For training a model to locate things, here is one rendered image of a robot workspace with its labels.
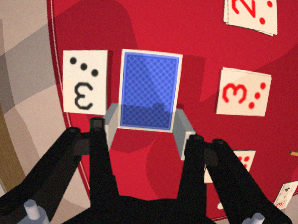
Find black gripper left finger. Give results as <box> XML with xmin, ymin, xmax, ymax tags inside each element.
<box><xmin>0</xmin><ymin>103</ymin><xmax>128</xmax><ymax>224</ymax></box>

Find blue playing card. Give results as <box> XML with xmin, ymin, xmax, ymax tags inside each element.
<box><xmin>117</xmin><ymin>49</ymin><xmax>183</xmax><ymax>133</ymax></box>

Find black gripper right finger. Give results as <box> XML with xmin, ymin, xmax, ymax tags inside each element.
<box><xmin>172</xmin><ymin>109</ymin><xmax>292</xmax><ymax>224</ymax></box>

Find thin brown wooden stick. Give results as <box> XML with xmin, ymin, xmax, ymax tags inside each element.
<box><xmin>289</xmin><ymin>150</ymin><xmax>298</xmax><ymax>156</ymax></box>

